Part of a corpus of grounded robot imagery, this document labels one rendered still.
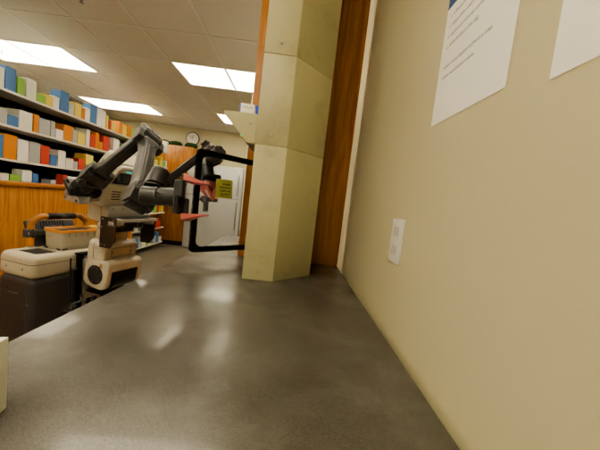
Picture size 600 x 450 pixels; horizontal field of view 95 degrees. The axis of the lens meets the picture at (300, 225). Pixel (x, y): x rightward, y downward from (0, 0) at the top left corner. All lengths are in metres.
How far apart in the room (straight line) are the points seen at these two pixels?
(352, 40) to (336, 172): 0.61
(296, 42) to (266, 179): 0.46
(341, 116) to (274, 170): 0.56
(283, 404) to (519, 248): 0.37
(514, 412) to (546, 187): 0.26
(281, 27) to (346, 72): 0.47
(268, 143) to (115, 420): 0.80
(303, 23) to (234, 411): 1.07
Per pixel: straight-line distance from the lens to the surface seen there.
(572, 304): 0.38
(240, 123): 1.01
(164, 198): 0.93
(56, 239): 2.05
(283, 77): 1.04
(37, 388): 0.56
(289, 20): 1.13
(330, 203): 1.34
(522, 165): 0.45
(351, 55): 1.51
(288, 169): 0.98
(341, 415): 0.47
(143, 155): 1.18
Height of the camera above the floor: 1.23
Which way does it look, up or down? 5 degrees down
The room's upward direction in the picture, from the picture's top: 7 degrees clockwise
